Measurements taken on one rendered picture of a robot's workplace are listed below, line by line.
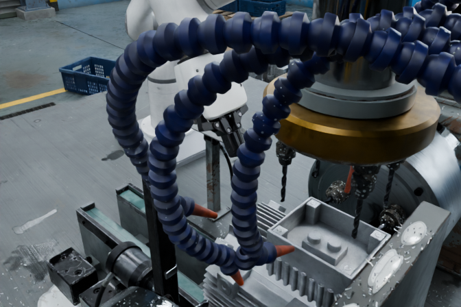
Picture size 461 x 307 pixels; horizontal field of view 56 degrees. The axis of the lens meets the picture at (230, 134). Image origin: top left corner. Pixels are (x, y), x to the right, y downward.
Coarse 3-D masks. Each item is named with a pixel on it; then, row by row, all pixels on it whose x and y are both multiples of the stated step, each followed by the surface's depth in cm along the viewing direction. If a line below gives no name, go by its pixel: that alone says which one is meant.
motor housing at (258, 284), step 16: (272, 208) 66; (272, 224) 61; (208, 272) 62; (256, 272) 58; (208, 288) 62; (240, 288) 57; (256, 288) 57; (272, 288) 57; (288, 288) 55; (224, 304) 60; (240, 304) 58; (256, 304) 56; (272, 304) 55
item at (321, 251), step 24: (288, 216) 57; (312, 216) 60; (336, 216) 59; (288, 240) 53; (312, 240) 55; (336, 240) 55; (360, 240) 57; (384, 240) 53; (288, 264) 54; (312, 264) 51; (336, 264) 54; (360, 264) 54; (312, 288) 52; (336, 288) 50
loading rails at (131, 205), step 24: (120, 192) 100; (96, 216) 93; (120, 216) 103; (144, 216) 95; (96, 240) 91; (120, 240) 85; (144, 240) 97; (96, 264) 94; (192, 264) 87; (192, 288) 75
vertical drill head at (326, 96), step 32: (320, 0) 40; (352, 0) 37; (384, 0) 37; (352, 64) 40; (320, 96) 40; (352, 96) 39; (384, 96) 39; (416, 96) 45; (288, 128) 41; (320, 128) 39; (352, 128) 38; (384, 128) 38; (416, 128) 39; (288, 160) 49; (320, 160) 41; (352, 160) 39; (384, 160) 39
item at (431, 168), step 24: (432, 144) 73; (456, 144) 76; (312, 168) 81; (336, 168) 76; (384, 168) 70; (408, 168) 67; (432, 168) 69; (456, 168) 73; (312, 192) 83; (336, 192) 75; (384, 192) 71; (408, 192) 68; (432, 192) 66; (456, 192) 71; (360, 216) 76; (384, 216) 69; (408, 216) 70; (456, 216) 72
